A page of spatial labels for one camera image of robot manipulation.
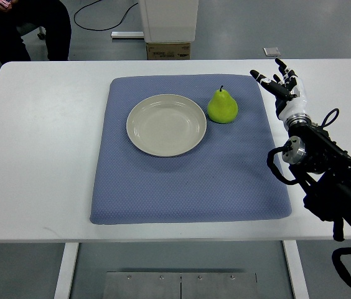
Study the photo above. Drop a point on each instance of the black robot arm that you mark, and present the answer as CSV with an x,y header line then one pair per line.
x,y
311,159

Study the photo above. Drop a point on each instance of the beige round plate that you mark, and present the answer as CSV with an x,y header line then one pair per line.
x,y
166,125

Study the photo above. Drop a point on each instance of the blue textured mat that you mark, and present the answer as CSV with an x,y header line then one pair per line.
x,y
224,178

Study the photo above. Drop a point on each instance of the white table leg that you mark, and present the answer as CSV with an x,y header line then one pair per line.
x,y
66,272
295,270

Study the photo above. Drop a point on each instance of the green pear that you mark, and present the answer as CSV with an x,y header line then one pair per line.
x,y
222,108

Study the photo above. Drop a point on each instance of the small grey floor plate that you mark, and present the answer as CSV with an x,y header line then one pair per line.
x,y
271,51

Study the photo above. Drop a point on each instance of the silver metal rail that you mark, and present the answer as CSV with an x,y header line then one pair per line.
x,y
127,35

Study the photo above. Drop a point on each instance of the white machine base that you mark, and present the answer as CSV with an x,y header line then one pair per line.
x,y
169,21

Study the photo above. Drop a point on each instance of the cardboard box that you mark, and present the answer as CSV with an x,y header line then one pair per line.
x,y
168,51

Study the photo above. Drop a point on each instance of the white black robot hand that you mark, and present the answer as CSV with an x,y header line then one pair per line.
x,y
288,90

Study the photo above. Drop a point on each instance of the pink phone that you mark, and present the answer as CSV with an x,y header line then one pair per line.
x,y
5,3

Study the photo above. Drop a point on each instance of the white table leg left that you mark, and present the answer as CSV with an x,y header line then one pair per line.
x,y
66,272

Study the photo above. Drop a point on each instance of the office chair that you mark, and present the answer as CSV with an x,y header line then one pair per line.
x,y
28,28

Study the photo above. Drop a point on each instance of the white table leg right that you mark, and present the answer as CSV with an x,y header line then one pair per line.
x,y
295,270

